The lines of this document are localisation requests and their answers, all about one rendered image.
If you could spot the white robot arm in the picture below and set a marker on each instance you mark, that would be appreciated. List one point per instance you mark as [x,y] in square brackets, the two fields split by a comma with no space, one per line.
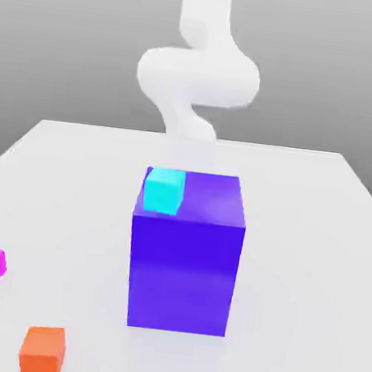
[198,76]

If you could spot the small cyan cube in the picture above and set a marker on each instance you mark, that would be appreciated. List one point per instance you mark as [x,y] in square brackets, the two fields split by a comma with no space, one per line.
[163,190]

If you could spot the small orange cube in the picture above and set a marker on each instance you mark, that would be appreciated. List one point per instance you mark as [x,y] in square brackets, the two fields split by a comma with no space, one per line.
[42,352]

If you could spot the large blue box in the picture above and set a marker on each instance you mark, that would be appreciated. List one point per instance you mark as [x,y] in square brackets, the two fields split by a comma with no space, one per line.
[183,270]

